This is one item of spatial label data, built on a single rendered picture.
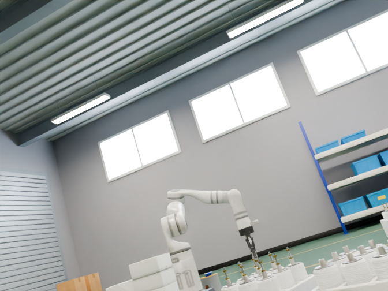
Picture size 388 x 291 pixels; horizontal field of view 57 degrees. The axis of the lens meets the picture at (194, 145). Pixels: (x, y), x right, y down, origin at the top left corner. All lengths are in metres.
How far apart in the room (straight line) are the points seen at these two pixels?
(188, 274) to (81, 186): 7.45
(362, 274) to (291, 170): 5.58
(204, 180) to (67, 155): 3.56
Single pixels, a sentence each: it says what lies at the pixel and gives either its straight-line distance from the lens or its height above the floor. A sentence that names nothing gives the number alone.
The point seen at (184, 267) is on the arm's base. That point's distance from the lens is 1.51.
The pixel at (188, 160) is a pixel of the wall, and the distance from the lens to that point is 7.51.
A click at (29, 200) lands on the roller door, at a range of 8.14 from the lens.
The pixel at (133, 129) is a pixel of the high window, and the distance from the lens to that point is 8.17.
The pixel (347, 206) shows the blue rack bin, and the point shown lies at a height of 0.38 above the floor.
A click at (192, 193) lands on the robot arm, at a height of 0.74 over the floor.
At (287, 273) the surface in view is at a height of 0.24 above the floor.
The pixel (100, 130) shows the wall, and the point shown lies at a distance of 8.70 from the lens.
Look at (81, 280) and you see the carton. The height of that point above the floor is 0.55.
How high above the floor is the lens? 0.46
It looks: 16 degrees up
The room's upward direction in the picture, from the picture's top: 18 degrees counter-clockwise
